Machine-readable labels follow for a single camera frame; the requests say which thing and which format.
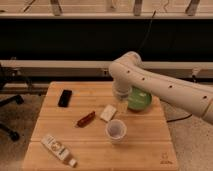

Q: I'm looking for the white rectangular block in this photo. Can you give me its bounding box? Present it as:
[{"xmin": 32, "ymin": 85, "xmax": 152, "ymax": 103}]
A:
[{"xmin": 100, "ymin": 105, "xmax": 117, "ymax": 122}]

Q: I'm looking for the green bowl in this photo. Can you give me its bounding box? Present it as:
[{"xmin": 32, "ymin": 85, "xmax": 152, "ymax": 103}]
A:
[{"xmin": 128, "ymin": 87, "xmax": 152, "ymax": 112}]

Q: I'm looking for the black rectangular phone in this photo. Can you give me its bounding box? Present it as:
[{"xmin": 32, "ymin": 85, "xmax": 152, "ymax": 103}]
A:
[{"xmin": 58, "ymin": 90, "xmax": 72, "ymax": 107}]

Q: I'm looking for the black office chair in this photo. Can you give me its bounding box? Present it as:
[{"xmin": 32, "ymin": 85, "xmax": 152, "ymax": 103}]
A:
[{"xmin": 0, "ymin": 64, "xmax": 24, "ymax": 142}]

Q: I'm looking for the brown chocolate bar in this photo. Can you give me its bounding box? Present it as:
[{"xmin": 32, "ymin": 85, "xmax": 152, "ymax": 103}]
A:
[{"xmin": 76, "ymin": 111, "xmax": 95, "ymax": 128}]

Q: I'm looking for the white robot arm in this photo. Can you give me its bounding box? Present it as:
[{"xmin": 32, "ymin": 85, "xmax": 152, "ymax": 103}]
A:
[{"xmin": 109, "ymin": 51, "xmax": 213, "ymax": 125}]

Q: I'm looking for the translucent plastic cup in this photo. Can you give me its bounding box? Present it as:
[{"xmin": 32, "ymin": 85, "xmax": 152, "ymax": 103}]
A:
[{"xmin": 105, "ymin": 119, "xmax": 127, "ymax": 144}]

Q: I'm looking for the black floor cable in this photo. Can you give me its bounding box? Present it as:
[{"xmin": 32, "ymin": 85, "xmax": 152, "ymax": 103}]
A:
[{"xmin": 166, "ymin": 113, "xmax": 193, "ymax": 123}]

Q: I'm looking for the white labelled bottle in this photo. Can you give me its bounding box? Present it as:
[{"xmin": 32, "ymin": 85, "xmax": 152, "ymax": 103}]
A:
[{"xmin": 41, "ymin": 134, "xmax": 77, "ymax": 167}]

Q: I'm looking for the black hanging cable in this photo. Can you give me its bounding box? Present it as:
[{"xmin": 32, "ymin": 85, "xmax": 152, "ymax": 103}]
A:
[{"xmin": 136, "ymin": 9, "xmax": 157, "ymax": 54}]

